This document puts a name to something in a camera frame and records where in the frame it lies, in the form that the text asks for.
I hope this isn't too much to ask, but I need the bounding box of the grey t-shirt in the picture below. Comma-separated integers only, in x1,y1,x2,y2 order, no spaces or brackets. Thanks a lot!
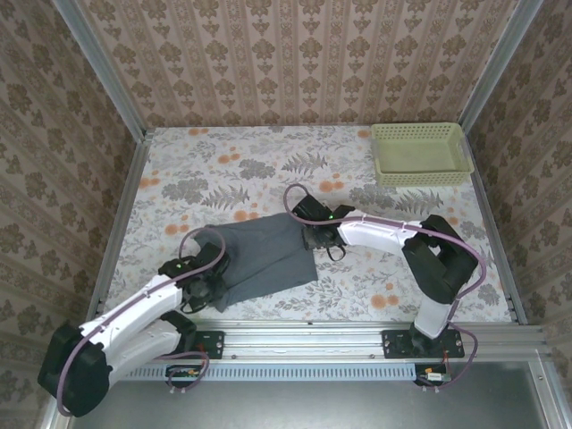
194,212,319,314

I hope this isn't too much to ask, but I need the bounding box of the small circuit board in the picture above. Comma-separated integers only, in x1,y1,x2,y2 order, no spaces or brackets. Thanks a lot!
164,364,203,389
414,364,451,388

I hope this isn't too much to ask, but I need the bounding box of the pale green plastic basket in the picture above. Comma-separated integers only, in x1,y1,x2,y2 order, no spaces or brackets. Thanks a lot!
370,122,475,188

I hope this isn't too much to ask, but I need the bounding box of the floral tablecloth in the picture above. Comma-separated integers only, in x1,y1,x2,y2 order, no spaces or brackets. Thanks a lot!
109,124,513,323

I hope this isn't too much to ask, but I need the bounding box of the steel sheet panel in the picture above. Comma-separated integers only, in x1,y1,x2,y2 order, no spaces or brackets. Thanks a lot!
66,360,553,429

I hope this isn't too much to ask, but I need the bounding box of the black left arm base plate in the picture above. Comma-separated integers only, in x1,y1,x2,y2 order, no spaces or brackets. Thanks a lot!
145,329,225,361

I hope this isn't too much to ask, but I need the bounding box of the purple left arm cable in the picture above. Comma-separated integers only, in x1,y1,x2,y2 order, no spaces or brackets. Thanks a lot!
56,226,227,417

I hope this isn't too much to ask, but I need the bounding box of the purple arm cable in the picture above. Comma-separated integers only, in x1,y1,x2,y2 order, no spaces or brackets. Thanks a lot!
283,182,487,394
56,226,227,417

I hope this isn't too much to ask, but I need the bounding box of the aluminium mounting rail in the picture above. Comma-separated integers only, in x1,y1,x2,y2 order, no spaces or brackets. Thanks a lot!
66,319,546,362

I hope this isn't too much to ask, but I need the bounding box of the aluminium table side rail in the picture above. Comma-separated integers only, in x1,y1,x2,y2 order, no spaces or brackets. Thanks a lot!
459,127,531,326
83,129,156,327

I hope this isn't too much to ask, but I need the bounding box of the slotted grey cable duct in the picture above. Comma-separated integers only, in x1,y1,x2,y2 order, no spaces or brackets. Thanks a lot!
106,362,419,383

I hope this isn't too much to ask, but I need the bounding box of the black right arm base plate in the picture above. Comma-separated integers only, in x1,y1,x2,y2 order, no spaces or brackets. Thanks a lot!
382,329,466,361

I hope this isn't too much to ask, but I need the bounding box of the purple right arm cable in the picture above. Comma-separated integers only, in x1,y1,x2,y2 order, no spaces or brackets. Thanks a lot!
283,182,487,394

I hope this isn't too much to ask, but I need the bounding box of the aluminium frame post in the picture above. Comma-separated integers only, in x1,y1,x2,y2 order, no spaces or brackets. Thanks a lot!
461,0,545,131
51,0,149,140

